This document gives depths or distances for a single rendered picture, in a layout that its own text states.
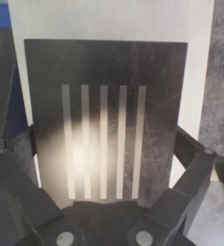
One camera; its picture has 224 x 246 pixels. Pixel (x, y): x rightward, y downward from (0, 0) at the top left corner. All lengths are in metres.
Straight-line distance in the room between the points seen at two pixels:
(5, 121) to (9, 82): 0.09
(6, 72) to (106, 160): 0.36
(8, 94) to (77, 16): 0.26
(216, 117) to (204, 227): 1.24
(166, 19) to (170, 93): 0.12
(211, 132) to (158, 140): 1.64
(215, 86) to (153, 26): 1.48
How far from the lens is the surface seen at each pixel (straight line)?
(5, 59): 0.50
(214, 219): 2.41
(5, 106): 0.44
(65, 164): 0.18
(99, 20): 0.24
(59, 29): 0.25
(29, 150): 0.18
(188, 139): 0.17
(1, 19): 0.63
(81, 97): 0.15
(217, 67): 1.69
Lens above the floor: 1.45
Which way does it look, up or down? 72 degrees down
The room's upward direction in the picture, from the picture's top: 175 degrees clockwise
